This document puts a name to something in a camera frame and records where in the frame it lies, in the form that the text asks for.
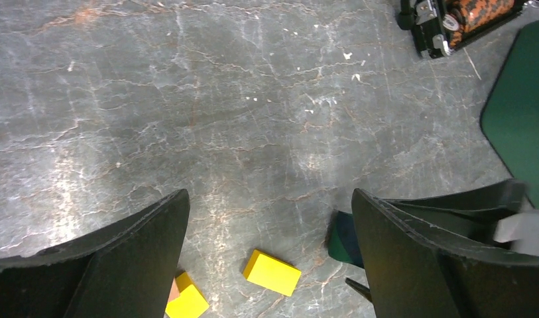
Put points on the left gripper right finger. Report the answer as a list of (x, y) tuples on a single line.
[(416, 269)]

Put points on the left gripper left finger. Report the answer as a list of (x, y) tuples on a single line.
[(124, 269)]

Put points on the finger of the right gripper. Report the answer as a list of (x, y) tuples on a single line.
[(472, 214), (360, 289)]

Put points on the green navy striped tie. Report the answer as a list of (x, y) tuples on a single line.
[(341, 241)]

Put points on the brown wooden block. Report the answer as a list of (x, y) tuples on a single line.
[(174, 291)]

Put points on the small yellow cube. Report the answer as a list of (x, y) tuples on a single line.
[(191, 303)]

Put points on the green compartment tray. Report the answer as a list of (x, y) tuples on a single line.
[(510, 117)]

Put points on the yellow rectangular block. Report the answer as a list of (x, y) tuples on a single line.
[(271, 273)]

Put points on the black open carrying case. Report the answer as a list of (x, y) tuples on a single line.
[(441, 27)]

